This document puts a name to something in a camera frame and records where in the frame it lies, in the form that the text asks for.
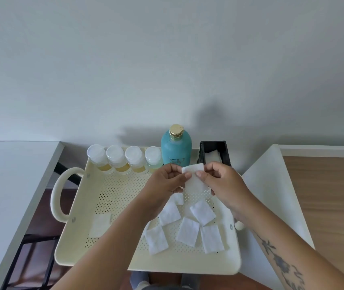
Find cream perforated tray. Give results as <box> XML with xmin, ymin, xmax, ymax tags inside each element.
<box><xmin>50</xmin><ymin>146</ymin><xmax>245</xmax><ymax>276</ymax></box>

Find black desk leg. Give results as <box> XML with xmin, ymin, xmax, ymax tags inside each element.
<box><xmin>54</xmin><ymin>162</ymin><xmax>83</xmax><ymax>186</ymax></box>

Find person's left hand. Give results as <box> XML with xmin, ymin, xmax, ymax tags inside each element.
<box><xmin>135</xmin><ymin>163</ymin><xmax>192</xmax><ymax>221</ymax></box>

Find person's right forearm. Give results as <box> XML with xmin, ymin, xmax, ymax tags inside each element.
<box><xmin>235</xmin><ymin>202</ymin><xmax>344</xmax><ymax>290</ymax></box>

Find small clear bottle green liquid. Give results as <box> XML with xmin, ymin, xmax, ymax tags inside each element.
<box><xmin>144</xmin><ymin>146</ymin><xmax>164</xmax><ymax>171</ymax></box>

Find small clear bottle yellow liquid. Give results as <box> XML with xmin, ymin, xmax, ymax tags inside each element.
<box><xmin>87</xmin><ymin>144</ymin><xmax>114</xmax><ymax>172</ymax></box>
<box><xmin>106</xmin><ymin>144</ymin><xmax>131</xmax><ymax>174</ymax></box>
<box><xmin>124</xmin><ymin>145</ymin><xmax>146</xmax><ymax>174</ymax></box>

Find person's right hand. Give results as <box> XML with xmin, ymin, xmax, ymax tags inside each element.
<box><xmin>195</xmin><ymin>161</ymin><xmax>260</xmax><ymax>224</ymax></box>

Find person's left grey sock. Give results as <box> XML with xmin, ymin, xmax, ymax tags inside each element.
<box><xmin>129</xmin><ymin>271</ymin><xmax>150</xmax><ymax>290</ymax></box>

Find wooden desk with white rim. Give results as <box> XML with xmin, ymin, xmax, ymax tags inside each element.
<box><xmin>278</xmin><ymin>144</ymin><xmax>344</xmax><ymax>287</ymax></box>

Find cotton pad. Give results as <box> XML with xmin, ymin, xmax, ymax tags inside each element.
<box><xmin>181</xmin><ymin>163</ymin><xmax>210</xmax><ymax>197</ymax></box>

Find large teal bottle gold cap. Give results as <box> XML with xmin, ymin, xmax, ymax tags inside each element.
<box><xmin>160</xmin><ymin>124</ymin><xmax>193</xmax><ymax>167</ymax></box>

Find person's left forearm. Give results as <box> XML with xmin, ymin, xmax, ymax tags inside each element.
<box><xmin>51</xmin><ymin>205</ymin><xmax>160</xmax><ymax>290</ymax></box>

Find person's grey sock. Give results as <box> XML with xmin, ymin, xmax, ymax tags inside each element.
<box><xmin>129</xmin><ymin>271</ymin><xmax>150</xmax><ymax>290</ymax></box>
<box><xmin>180</xmin><ymin>273</ymin><xmax>201</xmax><ymax>290</ymax></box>

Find white cotton pads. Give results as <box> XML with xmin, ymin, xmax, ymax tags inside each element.
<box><xmin>89</xmin><ymin>193</ymin><xmax>226</xmax><ymax>256</ymax></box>

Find black metal frame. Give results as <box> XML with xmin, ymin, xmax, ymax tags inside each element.
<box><xmin>1</xmin><ymin>234</ymin><xmax>61</xmax><ymax>290</ymax></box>

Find person's right grey sock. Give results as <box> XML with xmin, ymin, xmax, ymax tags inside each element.
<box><xmin>180</xmin><ymin>273</ymin><xmax>201</xmax><ymax>290</ymax></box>

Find black square pad holder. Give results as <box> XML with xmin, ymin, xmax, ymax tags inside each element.
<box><xmin>198</xmin><ymin>140</ymin><xmax>232</xmax><ymax>168</ymax></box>

